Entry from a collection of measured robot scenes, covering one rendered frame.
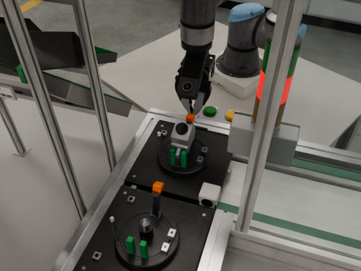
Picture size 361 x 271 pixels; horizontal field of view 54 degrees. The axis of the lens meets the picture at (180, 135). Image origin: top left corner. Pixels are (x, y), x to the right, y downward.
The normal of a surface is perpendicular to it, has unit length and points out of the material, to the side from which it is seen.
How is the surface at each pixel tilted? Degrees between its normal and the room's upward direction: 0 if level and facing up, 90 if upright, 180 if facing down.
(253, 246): 90
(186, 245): 0
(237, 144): 90
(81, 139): 0
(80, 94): 90
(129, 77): 0
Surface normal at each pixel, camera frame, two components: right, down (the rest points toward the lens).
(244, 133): -0.32, 0.66
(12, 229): 0.00, -0.72
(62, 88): 0.88, 0.33
